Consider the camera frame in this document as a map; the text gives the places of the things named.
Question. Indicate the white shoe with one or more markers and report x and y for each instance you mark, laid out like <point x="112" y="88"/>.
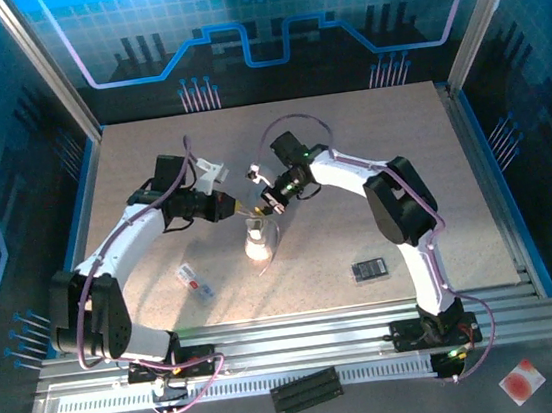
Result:
<point x="257" y="251"/>

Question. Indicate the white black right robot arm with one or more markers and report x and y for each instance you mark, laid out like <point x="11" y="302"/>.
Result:
<point x="396" y="202"/>

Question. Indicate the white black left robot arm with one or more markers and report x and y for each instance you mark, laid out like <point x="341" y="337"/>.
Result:
<point x="93" y="314"/>

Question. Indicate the black flat packet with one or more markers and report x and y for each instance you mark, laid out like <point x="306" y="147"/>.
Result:
<point x="370" y="271"/>

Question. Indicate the blue table edge strip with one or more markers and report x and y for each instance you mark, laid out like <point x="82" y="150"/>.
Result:
<point x="502" y="184"/>
<point x="78" y="236"/>

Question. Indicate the black ridged block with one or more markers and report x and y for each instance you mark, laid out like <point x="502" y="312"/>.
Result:
<point x="306" y="392"/>

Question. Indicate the black controller box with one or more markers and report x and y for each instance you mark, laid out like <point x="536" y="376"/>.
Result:
<point x="444" y="369"/>

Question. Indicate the white card with red circle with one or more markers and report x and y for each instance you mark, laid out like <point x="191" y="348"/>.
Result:
<point x="522" y="383"/>

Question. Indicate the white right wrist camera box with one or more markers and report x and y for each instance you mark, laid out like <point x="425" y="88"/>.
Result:
<point x="258" y="176"/>

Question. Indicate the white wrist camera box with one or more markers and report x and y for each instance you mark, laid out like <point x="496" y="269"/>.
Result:
<point x="211" y="174"/>
<point x="258" y="176"/>

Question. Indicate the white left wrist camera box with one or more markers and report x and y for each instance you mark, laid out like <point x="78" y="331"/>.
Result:
<point x="211" y="174"/>

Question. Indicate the aluminium front rail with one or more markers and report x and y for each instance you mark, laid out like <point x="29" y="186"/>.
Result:
<point x="297" y="337"/>

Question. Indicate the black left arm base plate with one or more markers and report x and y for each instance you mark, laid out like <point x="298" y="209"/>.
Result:
<point x="202" y="364"/>

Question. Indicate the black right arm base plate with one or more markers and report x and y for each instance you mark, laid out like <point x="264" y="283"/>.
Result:
<point x="405" y="336"/>

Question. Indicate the aluminium side rail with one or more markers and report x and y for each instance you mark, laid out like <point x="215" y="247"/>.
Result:
<point x="489" y="190"/>

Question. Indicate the aluminium corner post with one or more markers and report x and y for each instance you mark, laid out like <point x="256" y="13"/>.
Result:
<point x="48" y="68"/>
<point x="481" y="15"/>

